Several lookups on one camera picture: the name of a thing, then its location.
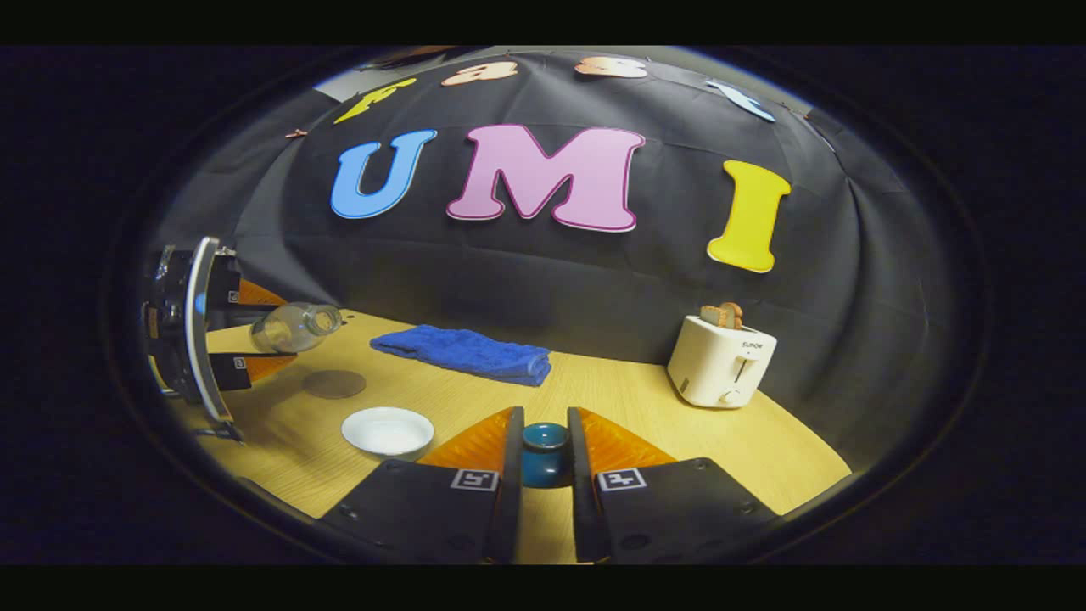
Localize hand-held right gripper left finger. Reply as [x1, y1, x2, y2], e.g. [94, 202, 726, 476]
[318, 406, 525, 565]

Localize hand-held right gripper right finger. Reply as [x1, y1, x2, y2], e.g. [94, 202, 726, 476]
[567, 406, 777, 565]

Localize blue teacup lid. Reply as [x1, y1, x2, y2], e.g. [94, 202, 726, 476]
[521, 422, 571, 489]

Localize clear plastic water bottle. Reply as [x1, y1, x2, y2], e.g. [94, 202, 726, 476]
[249, 302, 344, 355]

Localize round brown coaster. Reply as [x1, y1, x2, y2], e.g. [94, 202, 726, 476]
[301, 369, 367, 400]

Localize white teacup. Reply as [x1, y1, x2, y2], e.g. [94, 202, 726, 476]
[341, 406, 435, 457]

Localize blue folded towel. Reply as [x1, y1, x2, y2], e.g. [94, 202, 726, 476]
[370, 324, 552, 388]

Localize white toaster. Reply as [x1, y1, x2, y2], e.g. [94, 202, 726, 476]
[667, 315, 778, 409]

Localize black backdrop cloth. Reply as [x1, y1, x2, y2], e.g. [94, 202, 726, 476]
[153, 49, 960, 476]

